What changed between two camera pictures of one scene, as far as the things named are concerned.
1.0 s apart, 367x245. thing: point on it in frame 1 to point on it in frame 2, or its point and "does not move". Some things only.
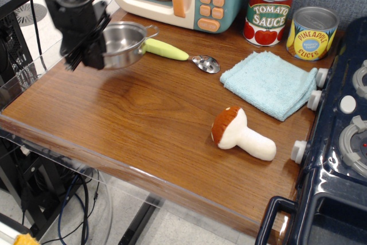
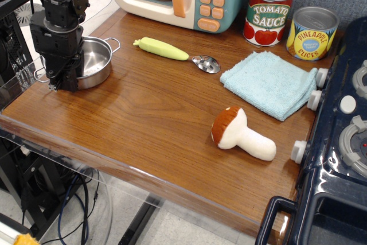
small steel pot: (124, 42) to (97, 55)
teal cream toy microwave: (203, 0) does not move
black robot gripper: (82, 22) to (62, 48)
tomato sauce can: (269, 6) does not move
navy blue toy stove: (331, 207) does not move
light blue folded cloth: (269, 84) does not move
